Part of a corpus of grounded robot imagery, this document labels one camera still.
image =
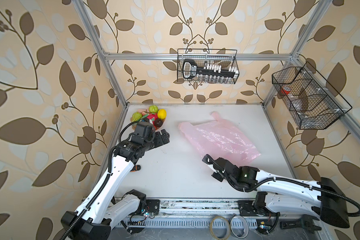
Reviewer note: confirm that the tape roll left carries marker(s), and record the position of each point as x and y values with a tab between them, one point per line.
219	223

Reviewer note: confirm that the black socket tool set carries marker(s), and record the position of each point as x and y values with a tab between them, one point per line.
190	69

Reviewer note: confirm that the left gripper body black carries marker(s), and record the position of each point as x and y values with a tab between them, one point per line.
155	140

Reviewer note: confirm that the green fruit left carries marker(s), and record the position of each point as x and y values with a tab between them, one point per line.
136	117

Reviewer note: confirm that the yellow lemon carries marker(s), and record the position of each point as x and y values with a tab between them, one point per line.
162	114

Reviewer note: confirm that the dark purple fruit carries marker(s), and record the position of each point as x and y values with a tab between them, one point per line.
158	122

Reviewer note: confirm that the black wire basket centre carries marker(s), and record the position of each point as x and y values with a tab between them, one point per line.
222	57

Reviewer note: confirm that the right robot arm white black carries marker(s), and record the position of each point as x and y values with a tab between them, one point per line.
278	194

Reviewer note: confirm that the red dragon fruit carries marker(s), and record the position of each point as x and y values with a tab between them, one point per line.
150	117

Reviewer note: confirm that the green wrinkled fruit back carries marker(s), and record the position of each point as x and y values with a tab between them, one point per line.
153	109

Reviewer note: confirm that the pink fruit plate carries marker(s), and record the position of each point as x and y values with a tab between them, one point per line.
144	112

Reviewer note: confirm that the orange black screwdriver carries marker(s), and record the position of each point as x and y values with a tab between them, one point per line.
136	168

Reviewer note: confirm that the pink plastic bag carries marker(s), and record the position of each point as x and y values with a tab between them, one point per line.
220	138

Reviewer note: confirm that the black wire basket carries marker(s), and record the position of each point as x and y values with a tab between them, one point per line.
318	104
222	57

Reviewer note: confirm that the red capped plastic bottle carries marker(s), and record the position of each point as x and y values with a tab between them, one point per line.
286	92

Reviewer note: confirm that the tape roll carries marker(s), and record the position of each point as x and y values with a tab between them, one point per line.
239	227
219	223

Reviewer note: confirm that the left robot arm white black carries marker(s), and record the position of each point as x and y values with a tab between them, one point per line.
94	218

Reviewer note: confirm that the black wire basket right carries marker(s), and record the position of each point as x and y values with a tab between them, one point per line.
318	104

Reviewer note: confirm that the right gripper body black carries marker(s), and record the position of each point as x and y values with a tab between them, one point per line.
217	176

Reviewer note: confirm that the black adjustable wrench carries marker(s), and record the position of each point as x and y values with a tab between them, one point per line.
306	222

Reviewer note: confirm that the tape roll right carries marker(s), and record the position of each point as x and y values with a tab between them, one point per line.
239	227

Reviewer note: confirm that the aluminium frame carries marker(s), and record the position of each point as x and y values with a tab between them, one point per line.
292	58

